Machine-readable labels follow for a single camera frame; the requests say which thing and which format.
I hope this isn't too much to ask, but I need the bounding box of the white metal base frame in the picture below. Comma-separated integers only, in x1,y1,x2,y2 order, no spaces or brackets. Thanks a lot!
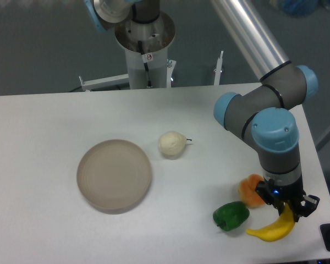
70,59,177,92

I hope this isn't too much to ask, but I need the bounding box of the beige round plate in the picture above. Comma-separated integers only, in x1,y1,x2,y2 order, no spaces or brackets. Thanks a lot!
76,139,152,214

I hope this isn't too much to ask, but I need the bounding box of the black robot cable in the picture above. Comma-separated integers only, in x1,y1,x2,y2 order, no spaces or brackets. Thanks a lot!
137,40,153,89

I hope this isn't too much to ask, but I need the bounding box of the blue plastic bag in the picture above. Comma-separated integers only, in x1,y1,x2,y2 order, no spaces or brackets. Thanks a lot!
271,0,318,18

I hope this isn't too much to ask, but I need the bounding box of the orange toy pumpkin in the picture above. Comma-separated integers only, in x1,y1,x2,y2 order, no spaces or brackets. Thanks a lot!
238,174,265,208

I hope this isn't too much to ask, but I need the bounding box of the yellow toy banana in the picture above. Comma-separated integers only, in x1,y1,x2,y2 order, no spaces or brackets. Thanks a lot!
246,203,295,242

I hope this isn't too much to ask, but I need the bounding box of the white upright bracket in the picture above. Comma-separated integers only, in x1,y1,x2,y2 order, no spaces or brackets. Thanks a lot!
213,51,224,85

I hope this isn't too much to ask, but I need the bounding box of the green toy bell pepper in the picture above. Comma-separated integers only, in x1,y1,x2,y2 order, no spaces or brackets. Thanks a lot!
212,201,250,232

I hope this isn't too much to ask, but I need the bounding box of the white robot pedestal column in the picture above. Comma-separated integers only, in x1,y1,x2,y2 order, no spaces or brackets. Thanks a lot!
115,12,175,90

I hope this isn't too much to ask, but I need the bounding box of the white toy pear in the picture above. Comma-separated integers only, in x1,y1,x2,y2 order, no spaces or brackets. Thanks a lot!
158,131,192,159

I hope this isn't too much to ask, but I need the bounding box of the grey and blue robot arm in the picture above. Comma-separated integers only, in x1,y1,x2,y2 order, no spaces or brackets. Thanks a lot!
85,1,320,221

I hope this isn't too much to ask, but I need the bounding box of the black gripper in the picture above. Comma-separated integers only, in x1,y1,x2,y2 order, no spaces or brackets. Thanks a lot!
255,173,320,222

